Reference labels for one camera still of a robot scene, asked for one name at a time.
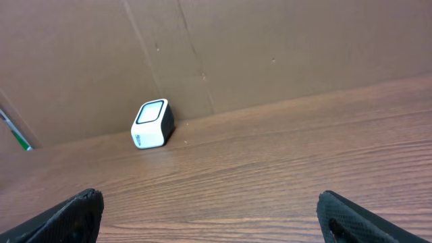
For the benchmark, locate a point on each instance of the green white pole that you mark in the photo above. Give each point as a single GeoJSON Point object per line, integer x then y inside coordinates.
{"type": "Point", "coordinates": [14, 130]}

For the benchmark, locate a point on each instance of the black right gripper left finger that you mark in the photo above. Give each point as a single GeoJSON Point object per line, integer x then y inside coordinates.
{"type": "Point", "coordinates": [76, 219]}

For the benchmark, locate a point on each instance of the white barcode scanner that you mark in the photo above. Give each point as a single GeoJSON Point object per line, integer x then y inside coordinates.
{"type": "Point", "coordinates": [153, 125]}

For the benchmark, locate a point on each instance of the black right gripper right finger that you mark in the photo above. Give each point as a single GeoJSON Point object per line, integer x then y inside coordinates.
{"type": "Point", "coordinates": [343, 221]}

